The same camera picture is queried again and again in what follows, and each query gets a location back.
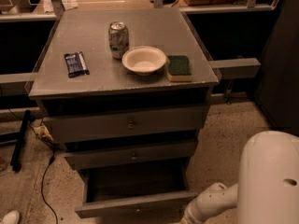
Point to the grey bottom drawer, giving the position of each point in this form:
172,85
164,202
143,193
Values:
134,188

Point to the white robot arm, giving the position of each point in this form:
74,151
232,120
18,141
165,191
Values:
267,191

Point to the grey drawer cabinet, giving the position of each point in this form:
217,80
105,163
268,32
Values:
110,87

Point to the grey top drawer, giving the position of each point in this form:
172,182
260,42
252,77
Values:
77,128

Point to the white paper bowl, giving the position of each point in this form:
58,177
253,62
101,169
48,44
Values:
144,60

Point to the green yellow sponge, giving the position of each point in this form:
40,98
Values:
178,68

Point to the green white soda can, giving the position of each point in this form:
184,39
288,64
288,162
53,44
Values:
118,37

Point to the blue snack packet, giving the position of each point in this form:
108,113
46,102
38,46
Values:
76,65

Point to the white power strip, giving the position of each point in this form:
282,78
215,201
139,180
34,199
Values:
42,132

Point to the white crumpled cloth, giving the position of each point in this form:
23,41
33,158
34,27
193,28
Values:
70,4

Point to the black bar on floor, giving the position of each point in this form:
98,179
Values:
15,160

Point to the white shoe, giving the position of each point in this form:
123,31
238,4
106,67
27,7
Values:
12,217

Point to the grey side rail right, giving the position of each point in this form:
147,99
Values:
235,68

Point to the grey side rail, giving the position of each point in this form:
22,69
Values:
16,84
235,68

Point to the grey side rail left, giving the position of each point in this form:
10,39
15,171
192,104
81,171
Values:
16,84

